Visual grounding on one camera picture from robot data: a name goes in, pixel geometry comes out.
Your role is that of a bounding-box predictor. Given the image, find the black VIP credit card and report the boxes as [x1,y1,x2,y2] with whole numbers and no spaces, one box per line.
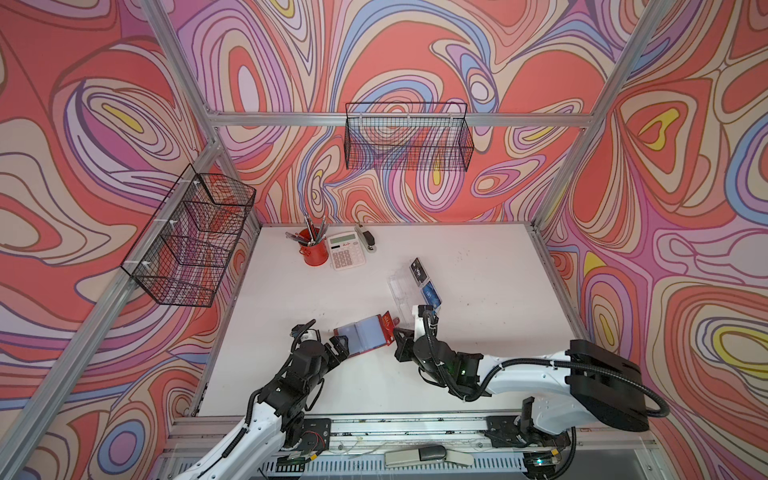
[409,258,429,285]

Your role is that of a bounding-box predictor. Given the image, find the aluminium frame post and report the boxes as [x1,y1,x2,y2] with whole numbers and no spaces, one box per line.
[140,0,265,232]

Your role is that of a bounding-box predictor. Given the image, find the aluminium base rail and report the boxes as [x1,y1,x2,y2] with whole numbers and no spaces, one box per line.
[167,410,655,457]

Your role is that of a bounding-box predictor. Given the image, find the black wire basket back wall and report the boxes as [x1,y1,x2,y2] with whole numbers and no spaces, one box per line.
[344,101,475,172]

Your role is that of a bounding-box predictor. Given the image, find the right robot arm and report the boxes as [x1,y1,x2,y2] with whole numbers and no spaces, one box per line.
[394,328,670,448]

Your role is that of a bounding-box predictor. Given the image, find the grey foot pedal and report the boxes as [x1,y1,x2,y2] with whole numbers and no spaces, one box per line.
[384,445,475,468]

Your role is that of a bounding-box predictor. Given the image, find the red leather card holder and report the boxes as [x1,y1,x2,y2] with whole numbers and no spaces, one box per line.
[334,311,400,357]

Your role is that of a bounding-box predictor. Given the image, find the grey black stapler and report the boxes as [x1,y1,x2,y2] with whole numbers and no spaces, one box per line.
[355,223,376,253]

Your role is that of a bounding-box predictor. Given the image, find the blue credit card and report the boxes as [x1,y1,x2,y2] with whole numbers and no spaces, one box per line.
[421,282,442,311]

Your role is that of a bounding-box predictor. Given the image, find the clear acrylic card stand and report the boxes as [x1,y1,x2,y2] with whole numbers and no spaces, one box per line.
[387,259,437,324]

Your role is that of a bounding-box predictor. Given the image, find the pink desk calculator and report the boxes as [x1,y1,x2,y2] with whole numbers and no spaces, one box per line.
[326,231,366,271]

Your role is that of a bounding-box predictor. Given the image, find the pens and pencils bunch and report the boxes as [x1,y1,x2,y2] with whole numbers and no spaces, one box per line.
[285,216,328,247]

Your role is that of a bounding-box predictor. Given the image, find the red metal pen bucket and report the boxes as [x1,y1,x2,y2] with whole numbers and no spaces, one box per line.
[299,229,329,267]

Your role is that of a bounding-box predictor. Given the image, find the black wire basket left wall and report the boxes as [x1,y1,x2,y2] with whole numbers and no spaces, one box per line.
[120,166,256,308]

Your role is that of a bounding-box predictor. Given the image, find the black wire basket wall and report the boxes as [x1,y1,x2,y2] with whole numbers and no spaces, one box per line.
[120,166,256,308]
[344,101,475,172]

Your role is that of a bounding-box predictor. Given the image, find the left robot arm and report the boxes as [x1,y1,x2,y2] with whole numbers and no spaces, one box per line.
[176,329,349,479]

